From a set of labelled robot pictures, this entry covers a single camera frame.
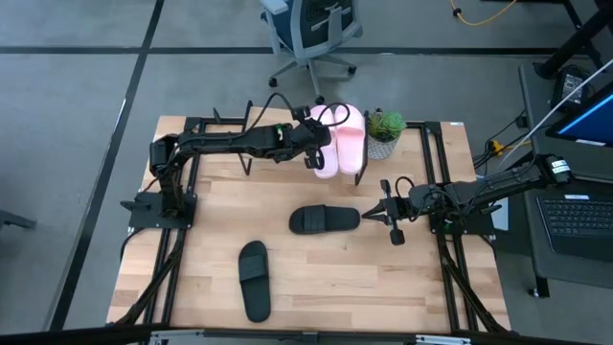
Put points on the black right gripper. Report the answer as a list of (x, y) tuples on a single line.
[(402, 210)]

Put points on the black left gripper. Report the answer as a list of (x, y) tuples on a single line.
[(316, 136)]

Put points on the pink slide sandal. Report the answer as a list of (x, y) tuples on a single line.
[(328, 165), (352, 148)]

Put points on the black slide sandal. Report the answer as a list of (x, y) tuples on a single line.
[(256, 297), (335, 220)]

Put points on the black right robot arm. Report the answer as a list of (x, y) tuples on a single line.
[(503, 184)]

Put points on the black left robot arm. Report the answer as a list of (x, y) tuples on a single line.
[(230, 141)]

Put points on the green plant in patterned pot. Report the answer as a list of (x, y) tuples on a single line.
[(385, 125)]

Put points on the grey office chair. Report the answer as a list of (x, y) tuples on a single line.
[(311, 29)]

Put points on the yellow plug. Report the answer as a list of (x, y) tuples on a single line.
[(497, 146)]

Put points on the black crossbar with silver brackets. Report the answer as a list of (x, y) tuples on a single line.
[(306, 338)]

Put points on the black side desk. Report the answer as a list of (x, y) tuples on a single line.
[(532, 96)]

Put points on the black laptop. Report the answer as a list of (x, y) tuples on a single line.
[(574, 220)]

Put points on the black power adapter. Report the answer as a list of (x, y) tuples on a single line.
[(570, 86)]

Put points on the monitor with blue screen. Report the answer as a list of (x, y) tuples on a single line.
[(591, 122)]

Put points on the black table leg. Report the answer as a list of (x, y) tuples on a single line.
[(574, 43)]

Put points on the dark grey furniture foot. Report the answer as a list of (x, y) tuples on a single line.
[(14, 220)]

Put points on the wooden shelf with black frame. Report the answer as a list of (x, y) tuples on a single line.
[(280, 119)]

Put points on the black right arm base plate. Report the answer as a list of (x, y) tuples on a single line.
[(479, 229)]

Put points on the black aluminium rig frame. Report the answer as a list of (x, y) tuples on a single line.
[(431, 126)]

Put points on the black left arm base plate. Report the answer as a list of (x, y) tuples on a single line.
[(143, 218)]

